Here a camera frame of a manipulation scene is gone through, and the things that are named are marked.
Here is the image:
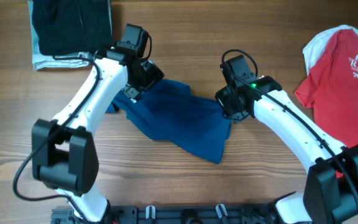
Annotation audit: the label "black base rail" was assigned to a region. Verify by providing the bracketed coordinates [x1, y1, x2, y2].
[50, 203, 279, 224]

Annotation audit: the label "light grey folded garment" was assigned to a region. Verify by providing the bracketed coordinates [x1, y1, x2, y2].
[27, 0, 102, 71]

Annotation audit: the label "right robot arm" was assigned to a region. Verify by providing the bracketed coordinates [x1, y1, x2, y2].
[216, 55, 358, 223]

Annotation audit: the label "black folded garment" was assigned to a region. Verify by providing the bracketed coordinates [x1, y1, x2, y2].
[32, 0, 113, 56]

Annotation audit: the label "blue t-shirt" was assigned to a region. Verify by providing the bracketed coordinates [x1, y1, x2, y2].
[106, 79, 231, 164]

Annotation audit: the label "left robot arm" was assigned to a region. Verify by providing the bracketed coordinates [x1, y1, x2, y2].
[32, 24, 164, 223]

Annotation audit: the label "red t-shirt white sleeves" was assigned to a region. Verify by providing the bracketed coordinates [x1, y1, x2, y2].
[295, 25, 358, 146]

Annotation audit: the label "left black cable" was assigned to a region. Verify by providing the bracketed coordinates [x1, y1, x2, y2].
[12, 33, 153, 224]

